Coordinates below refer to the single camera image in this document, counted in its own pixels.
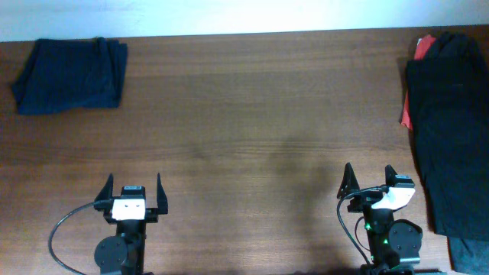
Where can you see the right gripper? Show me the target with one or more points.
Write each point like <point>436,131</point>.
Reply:
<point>364,199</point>

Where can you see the red garment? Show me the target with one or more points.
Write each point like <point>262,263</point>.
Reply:
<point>422,46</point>

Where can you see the folded navy blue garment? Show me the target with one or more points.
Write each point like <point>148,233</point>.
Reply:
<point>63,74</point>

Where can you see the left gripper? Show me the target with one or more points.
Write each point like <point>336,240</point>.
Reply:
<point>151,215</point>

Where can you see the black shorts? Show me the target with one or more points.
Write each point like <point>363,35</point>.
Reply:
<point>448,101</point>

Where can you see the dark grey garment at corner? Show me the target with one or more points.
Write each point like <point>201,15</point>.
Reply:
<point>469,256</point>

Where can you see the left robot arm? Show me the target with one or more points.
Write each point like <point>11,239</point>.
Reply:
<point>123,253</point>

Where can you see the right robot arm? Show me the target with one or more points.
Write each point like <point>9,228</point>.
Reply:
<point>394,244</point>

